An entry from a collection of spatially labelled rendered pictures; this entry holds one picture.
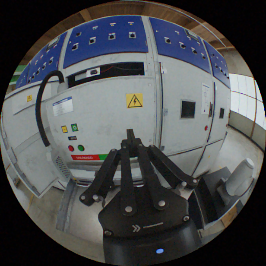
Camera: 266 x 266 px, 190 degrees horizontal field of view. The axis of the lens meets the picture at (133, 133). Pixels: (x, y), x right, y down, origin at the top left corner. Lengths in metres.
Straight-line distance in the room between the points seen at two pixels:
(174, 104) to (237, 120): 7.63
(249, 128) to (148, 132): 7.80
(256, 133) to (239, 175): 7.35
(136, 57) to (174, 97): 0.38
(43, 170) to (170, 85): 1.11
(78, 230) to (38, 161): 0.51
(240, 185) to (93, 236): 0.78
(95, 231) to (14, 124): 0.74
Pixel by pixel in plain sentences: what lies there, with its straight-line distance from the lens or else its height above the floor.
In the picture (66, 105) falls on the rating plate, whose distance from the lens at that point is 0.37.
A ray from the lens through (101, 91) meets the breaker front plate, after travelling 0.30.
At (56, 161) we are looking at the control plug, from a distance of 0.43.
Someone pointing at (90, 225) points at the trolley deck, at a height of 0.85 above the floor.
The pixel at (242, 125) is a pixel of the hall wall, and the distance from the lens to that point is 7.98.
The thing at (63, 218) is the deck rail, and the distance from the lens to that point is 0.61.
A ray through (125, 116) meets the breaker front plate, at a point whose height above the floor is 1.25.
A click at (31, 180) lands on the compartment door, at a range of 0.81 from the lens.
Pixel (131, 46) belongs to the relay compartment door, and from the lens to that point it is 0.66.
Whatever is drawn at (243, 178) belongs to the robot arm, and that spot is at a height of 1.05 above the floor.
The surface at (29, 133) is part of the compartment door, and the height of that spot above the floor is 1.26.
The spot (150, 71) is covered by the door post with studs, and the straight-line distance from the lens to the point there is 0.62.
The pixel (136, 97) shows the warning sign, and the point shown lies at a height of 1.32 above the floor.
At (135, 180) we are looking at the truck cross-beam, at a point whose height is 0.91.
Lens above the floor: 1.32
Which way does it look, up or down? 24 degrees down
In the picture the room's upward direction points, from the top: 4 degrees counter-clockwise
